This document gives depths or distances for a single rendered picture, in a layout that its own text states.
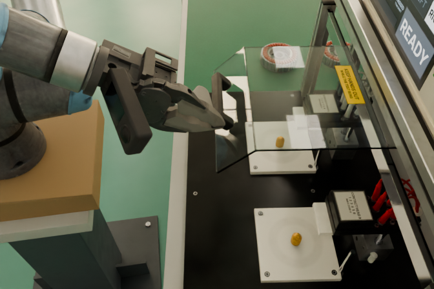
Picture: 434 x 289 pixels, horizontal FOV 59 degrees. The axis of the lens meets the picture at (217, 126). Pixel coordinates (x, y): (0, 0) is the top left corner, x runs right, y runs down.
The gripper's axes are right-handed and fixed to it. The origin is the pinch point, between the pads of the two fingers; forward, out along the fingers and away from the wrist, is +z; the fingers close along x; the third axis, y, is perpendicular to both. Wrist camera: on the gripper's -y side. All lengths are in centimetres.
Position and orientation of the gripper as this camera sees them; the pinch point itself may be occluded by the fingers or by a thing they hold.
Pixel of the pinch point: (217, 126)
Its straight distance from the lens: 58.9
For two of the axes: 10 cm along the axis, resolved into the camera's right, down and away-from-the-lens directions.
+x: -5.0, 5.8, 6.5
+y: -0.2, -7.5, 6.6
